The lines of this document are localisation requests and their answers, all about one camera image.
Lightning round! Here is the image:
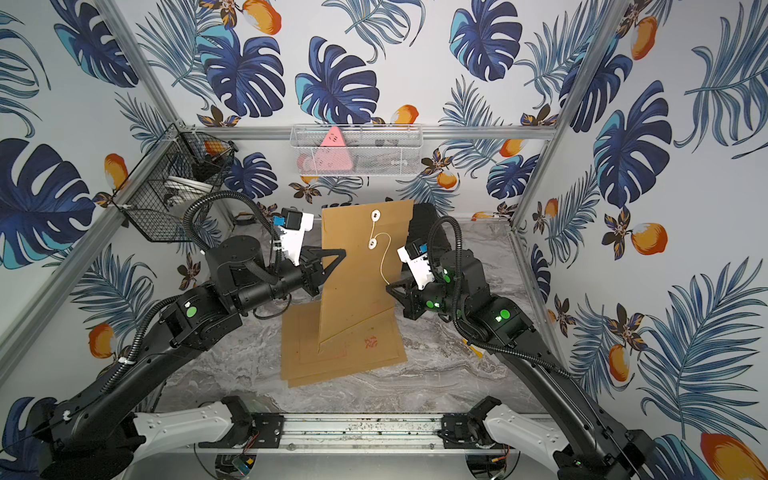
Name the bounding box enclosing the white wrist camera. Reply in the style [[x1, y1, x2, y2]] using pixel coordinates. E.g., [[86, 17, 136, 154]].
[[397, 239, 434, 290], [273, 208, 314, 266]]

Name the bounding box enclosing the pink triangular item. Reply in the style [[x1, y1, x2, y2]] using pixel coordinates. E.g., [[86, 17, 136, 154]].
[[297, 126, 354, 174]]

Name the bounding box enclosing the white work glove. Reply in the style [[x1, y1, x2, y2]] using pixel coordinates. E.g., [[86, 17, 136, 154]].
[[462, 339, 484, 359]]

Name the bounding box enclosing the black plastic tool case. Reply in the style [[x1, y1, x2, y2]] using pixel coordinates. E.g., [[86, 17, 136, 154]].
[[407, 203, 452, 255]]

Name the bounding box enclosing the brown kraft file bag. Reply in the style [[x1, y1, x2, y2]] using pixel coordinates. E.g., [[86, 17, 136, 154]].
[[319, 200, 414, 343]]

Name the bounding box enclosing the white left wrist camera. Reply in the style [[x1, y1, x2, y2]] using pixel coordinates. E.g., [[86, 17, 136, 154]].
[[273, 208, 314, 266]]

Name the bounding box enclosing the black wire basket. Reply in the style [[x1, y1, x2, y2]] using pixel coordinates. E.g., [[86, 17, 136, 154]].
[[109, 125, 238, 243]]

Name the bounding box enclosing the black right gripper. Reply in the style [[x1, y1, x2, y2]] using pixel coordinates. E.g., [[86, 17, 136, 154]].
[[386, 273, 469, 322]]

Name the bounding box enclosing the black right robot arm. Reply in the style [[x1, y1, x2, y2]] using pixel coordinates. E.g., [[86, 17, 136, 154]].
[[386, 216, 656, 479]]

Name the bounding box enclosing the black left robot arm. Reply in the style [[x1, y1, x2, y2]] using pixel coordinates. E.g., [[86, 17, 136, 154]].
[[34, 191, 346, 479]]

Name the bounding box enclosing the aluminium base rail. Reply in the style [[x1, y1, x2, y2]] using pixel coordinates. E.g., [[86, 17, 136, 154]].
[[119, 411, 608, 455]]

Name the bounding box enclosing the brown file bag stack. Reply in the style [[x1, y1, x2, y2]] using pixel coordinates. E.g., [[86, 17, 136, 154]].
[[281, 302, 407, 388]]

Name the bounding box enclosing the clear wall shelf basket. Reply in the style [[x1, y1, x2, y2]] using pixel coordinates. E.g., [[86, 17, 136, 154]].
[[290, 124, 424, 176]]

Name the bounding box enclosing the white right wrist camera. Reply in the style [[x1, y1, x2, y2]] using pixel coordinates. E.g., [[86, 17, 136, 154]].
[[397, 239, 434, 290]]

